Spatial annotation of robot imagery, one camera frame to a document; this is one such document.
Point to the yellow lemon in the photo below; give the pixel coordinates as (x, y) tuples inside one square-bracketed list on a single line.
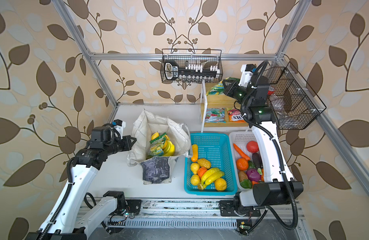
[(154, 136), (195, 180)]

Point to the purple onion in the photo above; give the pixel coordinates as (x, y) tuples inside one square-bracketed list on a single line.
[(253, 175)]

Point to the yellow banana bunch front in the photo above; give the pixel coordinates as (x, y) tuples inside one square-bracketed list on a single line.
[(209, 177)]

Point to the white plastic basket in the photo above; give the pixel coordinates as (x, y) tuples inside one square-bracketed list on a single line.
[(241, 138)]

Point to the black wire basket back wall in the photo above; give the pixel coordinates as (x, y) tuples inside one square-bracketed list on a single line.
[(207, 57)]

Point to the yellow green candy bag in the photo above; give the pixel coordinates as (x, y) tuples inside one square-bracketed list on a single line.
[(219, 88), (156, 146)]

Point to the black wire basket right wall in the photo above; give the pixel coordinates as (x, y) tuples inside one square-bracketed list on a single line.
[(295, 102)]

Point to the black white tool set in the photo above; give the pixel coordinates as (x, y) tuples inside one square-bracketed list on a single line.
[(187, 72)]

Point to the orange persimmon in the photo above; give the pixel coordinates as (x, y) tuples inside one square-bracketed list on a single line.
[(201, 171)]

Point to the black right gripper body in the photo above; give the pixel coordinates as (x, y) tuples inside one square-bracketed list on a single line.
[(239, 94)]

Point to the orange Fox's candy bag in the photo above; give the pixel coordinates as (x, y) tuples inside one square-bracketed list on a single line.
[(235, 116)]

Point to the white wooden two-tier shelf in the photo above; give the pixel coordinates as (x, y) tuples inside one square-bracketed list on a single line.
[(216, 101)]

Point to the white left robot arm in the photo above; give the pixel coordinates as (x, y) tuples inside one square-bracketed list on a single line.
[(62, 222)]

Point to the brown potato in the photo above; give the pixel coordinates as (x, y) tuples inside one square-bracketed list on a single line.
[(242, 176)]

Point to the yellow green banana bunch back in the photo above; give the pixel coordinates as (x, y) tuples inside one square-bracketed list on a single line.
[(168, 147)]

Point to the cream Monet print tote bag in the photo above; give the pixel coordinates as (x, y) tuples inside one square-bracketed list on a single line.
[(157, 170)]

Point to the orange fruit front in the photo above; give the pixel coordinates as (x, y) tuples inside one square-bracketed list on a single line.
[(220, 185)]

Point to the black wire basket wall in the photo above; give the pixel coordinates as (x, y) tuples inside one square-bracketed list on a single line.
[(295, 102), (207, 57)]

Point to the yellow pear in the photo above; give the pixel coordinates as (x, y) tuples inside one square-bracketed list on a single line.
[(194, 167)]

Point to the teal plastic basket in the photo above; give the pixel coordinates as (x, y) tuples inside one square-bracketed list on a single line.
[(214, 147)]

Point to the dark zucchini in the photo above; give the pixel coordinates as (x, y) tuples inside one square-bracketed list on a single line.
[(257, 162)]

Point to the green red candy bag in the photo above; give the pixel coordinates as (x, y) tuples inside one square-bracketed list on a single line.
[(215, 115)]

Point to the red tomato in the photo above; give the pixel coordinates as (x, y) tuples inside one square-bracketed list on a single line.
[(252, 147)]

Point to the orange carrot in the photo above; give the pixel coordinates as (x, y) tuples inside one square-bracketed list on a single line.
[(241, 153)]

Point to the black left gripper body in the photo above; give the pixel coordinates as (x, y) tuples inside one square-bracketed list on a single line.
[(116, 145)]

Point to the plastic bottle red cap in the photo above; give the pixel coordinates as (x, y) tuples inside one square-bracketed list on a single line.
[(271, 91)]

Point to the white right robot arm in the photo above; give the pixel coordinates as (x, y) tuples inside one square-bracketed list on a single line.
[(277, 193)]

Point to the linear rail base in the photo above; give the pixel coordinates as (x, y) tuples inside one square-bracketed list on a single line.
[(182, 213)]

